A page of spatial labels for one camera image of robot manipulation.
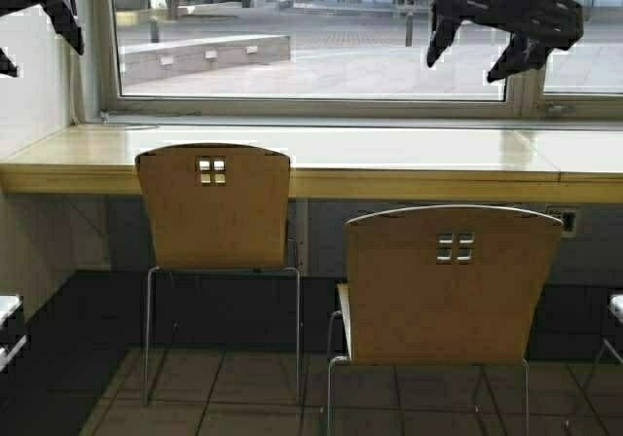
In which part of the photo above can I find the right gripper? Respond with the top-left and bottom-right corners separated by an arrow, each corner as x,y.
426,0 -> 584,83

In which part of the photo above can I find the wooden chair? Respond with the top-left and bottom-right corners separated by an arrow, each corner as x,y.
324,204 -> 566,436
133,142 -> 304,407
582,319 -> 622,392

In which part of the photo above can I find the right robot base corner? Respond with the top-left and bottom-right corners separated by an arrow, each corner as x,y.
608,293 -> 623,324

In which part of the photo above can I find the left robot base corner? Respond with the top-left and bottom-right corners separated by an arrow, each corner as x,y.
1,295 -> 28,373

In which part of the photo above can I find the long wooden counter table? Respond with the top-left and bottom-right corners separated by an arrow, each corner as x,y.
1,126 -> 622,203

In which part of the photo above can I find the wall power outlet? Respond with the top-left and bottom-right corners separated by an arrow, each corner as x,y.
545,205 -> 580,238

